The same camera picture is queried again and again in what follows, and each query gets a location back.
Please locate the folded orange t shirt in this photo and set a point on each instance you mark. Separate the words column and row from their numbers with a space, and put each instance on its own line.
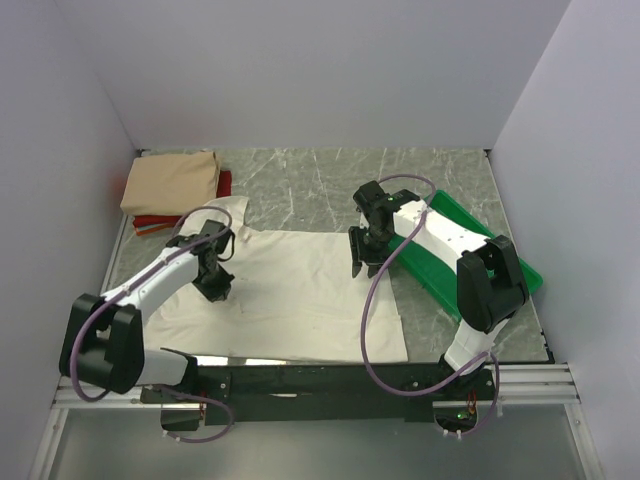
column 150, row 229

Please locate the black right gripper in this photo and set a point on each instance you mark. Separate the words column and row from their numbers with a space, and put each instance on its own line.
column 360, row 253

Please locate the green plastic tray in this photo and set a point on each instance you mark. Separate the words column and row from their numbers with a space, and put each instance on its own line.
column 474, row 276

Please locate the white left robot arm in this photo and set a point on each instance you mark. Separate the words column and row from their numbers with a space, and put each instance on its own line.
column 104, row 342

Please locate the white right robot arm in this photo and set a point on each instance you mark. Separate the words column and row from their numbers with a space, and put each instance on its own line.
column 470, row 347

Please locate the white t shirt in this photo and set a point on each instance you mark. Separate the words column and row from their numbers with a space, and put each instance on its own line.
column 293, row 298

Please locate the black base beam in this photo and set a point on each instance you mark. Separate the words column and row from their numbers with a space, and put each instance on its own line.
column 257, row 393

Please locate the folded red t shirt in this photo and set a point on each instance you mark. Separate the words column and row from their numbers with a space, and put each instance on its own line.
column 223, row 190

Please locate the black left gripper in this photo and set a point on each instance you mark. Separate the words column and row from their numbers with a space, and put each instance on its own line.
column 220, row 290

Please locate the folded beige t shirt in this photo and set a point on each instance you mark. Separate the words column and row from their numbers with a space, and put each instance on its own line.
column 170, row 184

